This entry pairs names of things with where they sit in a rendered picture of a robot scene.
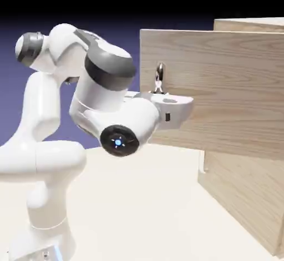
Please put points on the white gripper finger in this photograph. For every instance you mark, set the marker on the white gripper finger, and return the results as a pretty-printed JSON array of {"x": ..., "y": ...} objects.
[
  {"x": 161, "y": 89},
  {"x": 156, "y": 88}
]

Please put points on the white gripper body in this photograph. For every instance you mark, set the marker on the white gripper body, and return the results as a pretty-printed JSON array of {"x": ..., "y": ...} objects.
[{"x": 179, "y": 104}]

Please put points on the light wood cabinet door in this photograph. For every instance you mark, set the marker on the light wood cabinet door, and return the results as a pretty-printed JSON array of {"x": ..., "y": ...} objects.
[{"x": 221, "y": 76}]

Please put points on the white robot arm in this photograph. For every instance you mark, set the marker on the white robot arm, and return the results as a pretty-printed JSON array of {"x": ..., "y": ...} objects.
[{"x": 44, "y": 158}]

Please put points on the light wood cabinet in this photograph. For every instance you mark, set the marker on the light wood cabinet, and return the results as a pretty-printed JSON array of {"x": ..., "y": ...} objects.
[{"x": 248, "y": 198}]

